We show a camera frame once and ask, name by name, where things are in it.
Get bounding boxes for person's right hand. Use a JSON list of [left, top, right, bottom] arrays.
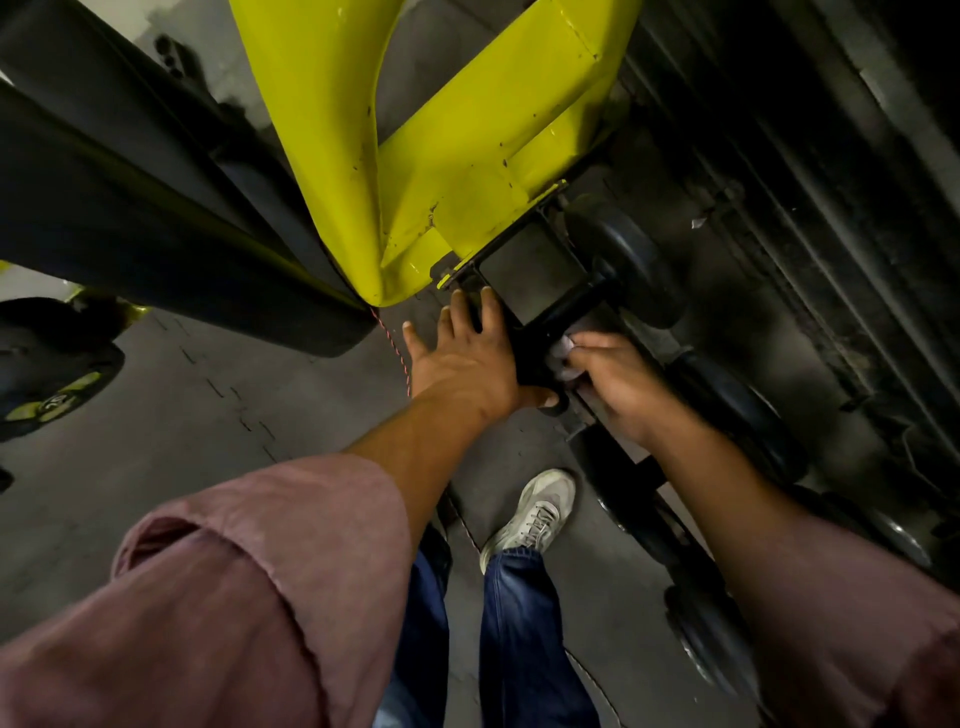
[[563, 331, 695, 453]]

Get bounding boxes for person's left hand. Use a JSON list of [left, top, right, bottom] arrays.
[[401, 286, 562, 423]]

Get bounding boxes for white cleaning cloth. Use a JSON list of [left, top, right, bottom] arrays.
[[547, 335, 583, 380]]

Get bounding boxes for black yellow dumbbell rack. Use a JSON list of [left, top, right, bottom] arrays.
[[228, 0, 960, 728]]

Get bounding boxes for black dumbbell pale logo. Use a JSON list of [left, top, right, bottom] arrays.
[[0, 296, 127, 444]]

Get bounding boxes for person's right forearm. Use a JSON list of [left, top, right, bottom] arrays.
[[644, 419, 960, 728]]

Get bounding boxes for person's left forearm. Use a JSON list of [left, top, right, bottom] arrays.
[[0, 389, 511, 728]]

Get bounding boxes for person's white shoe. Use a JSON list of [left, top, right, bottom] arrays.
[[479, 468, 577, 575]]

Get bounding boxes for person's blue jeans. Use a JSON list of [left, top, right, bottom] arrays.
[[374, 524, 601, 728]]

